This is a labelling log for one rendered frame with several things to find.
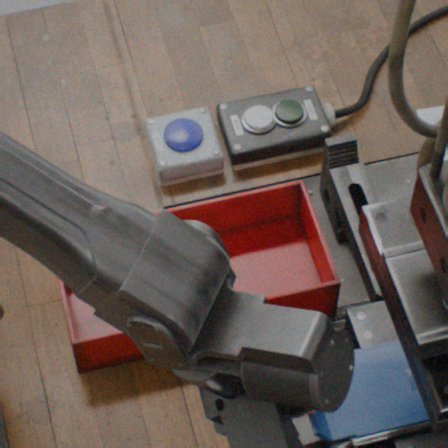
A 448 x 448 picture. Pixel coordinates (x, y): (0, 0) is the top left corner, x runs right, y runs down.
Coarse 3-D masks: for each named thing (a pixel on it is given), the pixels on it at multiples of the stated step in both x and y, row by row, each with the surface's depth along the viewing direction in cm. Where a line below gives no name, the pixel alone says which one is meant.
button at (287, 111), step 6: (282, 102) 130; (288, 102) 130; (294, 102) 130; (276, 108) 129; (282, 108) 129; (288, 108) 129; (294, 108) 129; (300, 108) 129; (276, 114) 129; (282, 114) 129; (288, 114) 129; (294, 114) 129; (300, 114) 129; (282, 120) 129; (288, 120) 129; (294, 120) 129
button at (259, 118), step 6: (252, 108) 129; (258, 108) 129; (264, 108) 129; (246, 114) 129; (252, 114) 129; (258, 114) 129; (264, 114) 129; (270, 114) 129; (246, 120) 129; (252, 120) 128; (258, 120) 128; (264, 120) 128; (270, 120) 128; (252, 126) 128; (258, 126) 128; (264, 126) 128; (270, 126) 129
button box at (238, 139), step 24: (384, 48) 138; (264, 96) 131; (288, 96) 131; (312, 96) 131; (360, 96) 134; (240, 120) 129; (312, 120) 129; (240, 144) 128; (264, 144) 128; (288, 144) 128; (312, 144) 129; (240, 168) 130
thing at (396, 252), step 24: (360, 216) 99; (384, 216) 98; (384, 240) 97; (408, 240) 97; (384, 264) 92; (408, 264) 91; (384, 288) 97; (408, 288) 90; (432, 288) 90; (408, 312) 89; (432, 312) 89; (408, 336) 89; (432, 336) 88; (408, 360) 95; (432, 360) 91; (432, 384) 90; (432, 408) 91
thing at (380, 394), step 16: (368, 352) 108; (384, 352) 108; (400, 352) 108; (368, 368) 107; (384, 368) 107; (400, 368) 107; (352, 384) 107; (368, 384) 107; (384, 384) 107; (400, 384) 107; (352, 400) 106; (368, 400) 106; (384, 400) 106; (400, 400) 106; (416, 400) 106; (320, 416) 104; (336, 416) 105; (352, 416) 105; (368, 416) 105; (384, 416) 105; (400, 416) 105; (416, 416) 105; (320, 432) 102; (336, 432) 105; (352, 432) 105
